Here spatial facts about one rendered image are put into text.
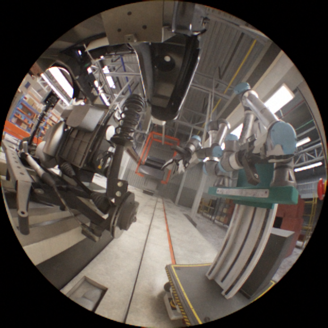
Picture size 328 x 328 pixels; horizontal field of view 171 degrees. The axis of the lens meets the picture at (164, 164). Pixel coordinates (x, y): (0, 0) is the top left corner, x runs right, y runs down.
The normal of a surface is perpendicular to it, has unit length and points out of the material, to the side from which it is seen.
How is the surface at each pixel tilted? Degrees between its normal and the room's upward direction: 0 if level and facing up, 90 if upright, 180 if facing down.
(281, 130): 97
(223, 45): 180
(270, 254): 90
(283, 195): 90
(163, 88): 141
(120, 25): 180
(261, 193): 90
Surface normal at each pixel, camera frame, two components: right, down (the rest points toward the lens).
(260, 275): -0.94, -0.33
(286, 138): -0.79, -0.25
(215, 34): -0.30, 0.93
